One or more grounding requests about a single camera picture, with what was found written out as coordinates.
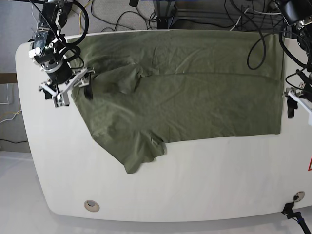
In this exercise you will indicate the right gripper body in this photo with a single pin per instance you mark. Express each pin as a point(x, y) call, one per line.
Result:
point(65, 78)

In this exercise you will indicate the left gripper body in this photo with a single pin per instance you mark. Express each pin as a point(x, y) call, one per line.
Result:
point(296, 95)

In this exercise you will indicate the olive green T-shirt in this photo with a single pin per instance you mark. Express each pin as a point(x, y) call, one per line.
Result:
point(151, 88)

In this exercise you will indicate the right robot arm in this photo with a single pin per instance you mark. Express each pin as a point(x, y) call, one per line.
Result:
point(58, 58)

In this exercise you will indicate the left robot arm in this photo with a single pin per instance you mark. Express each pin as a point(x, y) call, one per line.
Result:
point(298, 22)

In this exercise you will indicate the red warning triangle sticker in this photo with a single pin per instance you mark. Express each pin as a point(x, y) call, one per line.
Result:
point(310, 165)

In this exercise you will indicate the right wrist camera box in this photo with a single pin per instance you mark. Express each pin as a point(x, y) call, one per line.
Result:
point(60, 100)

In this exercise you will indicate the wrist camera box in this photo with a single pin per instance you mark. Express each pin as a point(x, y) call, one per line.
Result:
point(309, 110)
point(60, 100)

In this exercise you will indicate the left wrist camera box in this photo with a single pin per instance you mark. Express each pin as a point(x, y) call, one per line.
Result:
point(309, 110)

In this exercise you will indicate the right table cable grommet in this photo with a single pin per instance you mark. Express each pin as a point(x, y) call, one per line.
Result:
point(298, 196)

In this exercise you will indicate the table cable grommet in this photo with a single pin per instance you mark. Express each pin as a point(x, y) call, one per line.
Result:
point(298, 196)
point(91, 206)

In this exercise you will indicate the black clamp with cable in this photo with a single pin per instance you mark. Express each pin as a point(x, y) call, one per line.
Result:
point(290, 214)

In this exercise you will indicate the black metal frame post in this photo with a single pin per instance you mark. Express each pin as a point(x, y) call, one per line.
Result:
point(165, 12)

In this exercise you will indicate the left table cable grommet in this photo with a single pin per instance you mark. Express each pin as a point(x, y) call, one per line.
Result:
point(91, 206)

